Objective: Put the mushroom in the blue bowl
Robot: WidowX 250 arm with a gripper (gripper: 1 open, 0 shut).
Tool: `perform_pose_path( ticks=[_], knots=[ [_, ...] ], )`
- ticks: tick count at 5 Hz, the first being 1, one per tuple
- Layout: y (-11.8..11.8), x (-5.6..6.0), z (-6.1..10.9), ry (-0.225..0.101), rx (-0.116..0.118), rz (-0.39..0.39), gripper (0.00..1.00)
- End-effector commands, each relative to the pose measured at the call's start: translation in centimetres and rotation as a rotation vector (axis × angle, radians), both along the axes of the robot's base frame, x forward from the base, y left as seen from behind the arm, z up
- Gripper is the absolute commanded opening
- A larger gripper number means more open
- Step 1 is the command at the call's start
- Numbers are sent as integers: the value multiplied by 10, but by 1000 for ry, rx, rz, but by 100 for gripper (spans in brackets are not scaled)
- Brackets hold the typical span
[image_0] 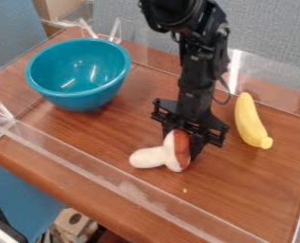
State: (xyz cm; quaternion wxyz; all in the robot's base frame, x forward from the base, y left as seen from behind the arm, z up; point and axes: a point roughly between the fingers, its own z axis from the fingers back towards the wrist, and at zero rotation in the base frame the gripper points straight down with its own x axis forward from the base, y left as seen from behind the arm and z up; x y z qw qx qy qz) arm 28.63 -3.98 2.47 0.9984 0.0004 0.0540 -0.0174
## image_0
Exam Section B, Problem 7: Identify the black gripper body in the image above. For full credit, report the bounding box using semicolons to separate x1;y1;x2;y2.
150;79;232;149

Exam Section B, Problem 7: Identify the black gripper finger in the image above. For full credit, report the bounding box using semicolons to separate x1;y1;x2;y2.
188;133;207;160
162;122;178;137

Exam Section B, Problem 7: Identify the brown white toy mushroom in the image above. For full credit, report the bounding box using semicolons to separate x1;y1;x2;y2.
129;129;190;173

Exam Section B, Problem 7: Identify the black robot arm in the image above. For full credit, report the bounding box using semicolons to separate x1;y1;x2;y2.
138;0;230;158

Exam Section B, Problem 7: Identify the blue plastic bowl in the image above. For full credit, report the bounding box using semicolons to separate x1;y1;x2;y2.
25;38;131;112

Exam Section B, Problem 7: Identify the yellow toy banana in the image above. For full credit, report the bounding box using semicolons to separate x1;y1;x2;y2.
235;92;272;149

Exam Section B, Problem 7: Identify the wooden block with hole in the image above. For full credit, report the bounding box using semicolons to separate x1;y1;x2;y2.
49;208;97;243

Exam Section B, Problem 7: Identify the blue cabinet panel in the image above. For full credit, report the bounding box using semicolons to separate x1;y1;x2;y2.
0;166;65;243

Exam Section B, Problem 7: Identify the clear acrylic barrier wall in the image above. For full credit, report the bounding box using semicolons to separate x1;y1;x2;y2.
0;17;300;243

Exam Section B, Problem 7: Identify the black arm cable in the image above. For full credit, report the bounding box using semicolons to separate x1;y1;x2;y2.
211;75;234;106

